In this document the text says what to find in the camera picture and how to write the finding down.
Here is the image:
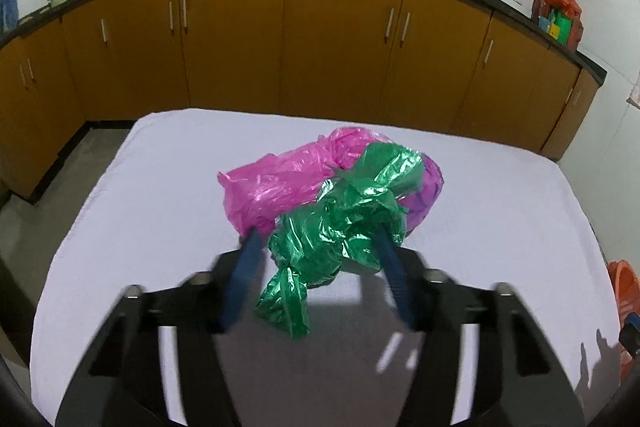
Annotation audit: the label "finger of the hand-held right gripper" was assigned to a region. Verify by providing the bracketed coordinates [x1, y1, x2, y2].
[618, 313, 640, 360]

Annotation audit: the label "wooden base cabinets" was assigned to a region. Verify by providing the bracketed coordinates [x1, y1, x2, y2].
[0, 0, 601, 204]

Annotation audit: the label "orange plastic basket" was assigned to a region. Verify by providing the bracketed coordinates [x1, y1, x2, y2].
[607, 259, 640, 380]

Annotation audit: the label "green plastic bag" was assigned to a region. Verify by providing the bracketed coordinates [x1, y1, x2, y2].
[254, 143, 426, 340]

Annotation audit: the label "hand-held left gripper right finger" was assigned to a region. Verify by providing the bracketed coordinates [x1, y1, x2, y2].
[372, 227, 586, 427]

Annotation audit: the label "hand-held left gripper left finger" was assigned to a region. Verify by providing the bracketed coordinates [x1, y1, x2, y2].
[55, 227, 266, 427]

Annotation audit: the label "blue hanging bag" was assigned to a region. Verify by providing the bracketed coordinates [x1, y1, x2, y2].
[0, 0, 19, 34]

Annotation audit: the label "red bag of colourful boxes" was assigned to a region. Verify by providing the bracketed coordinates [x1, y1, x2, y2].
[531, 0, 584, 48]

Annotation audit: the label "pink plastic bag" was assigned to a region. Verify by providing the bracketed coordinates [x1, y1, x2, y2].
[217, 125, 445, 239]

